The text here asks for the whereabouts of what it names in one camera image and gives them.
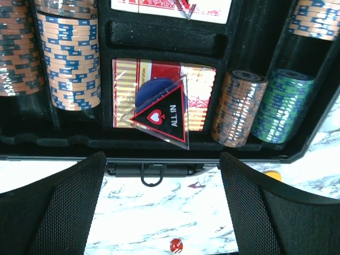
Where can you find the blue round button in case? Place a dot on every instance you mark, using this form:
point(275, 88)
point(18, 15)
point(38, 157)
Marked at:
point(149, 90)

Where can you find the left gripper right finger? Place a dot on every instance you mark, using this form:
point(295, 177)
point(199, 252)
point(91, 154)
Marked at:
point(271, 217)

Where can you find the green chip stack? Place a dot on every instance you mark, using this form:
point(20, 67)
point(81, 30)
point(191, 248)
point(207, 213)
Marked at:
point(283, 100)

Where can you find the small red die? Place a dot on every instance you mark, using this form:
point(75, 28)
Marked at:
point(176, 245)

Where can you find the yellow round button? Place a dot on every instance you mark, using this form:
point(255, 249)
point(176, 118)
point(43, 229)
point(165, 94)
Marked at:
point(273, 174)

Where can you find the brown chip stack far left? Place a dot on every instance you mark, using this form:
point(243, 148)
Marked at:
point(21, 71)

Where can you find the black red triangle button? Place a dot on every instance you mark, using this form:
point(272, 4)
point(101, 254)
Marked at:
point(187, 7)

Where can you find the red playing card deck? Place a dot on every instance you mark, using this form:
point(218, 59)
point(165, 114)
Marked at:
point(205, 11)

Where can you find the orange playing card deck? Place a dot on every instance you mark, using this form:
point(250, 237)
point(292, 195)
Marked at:
point(129, 75)

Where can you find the brown red chip stack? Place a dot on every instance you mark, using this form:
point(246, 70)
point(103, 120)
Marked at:
point(239, 100)

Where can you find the black red triangle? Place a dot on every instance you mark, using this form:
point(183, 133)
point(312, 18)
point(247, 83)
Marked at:
point(167, 117)

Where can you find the orange blue chip stack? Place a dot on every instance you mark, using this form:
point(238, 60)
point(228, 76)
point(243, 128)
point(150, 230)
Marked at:
point(316, 19)

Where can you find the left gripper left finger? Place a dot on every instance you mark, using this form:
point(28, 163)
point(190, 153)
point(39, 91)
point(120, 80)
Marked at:
point(53, 215)

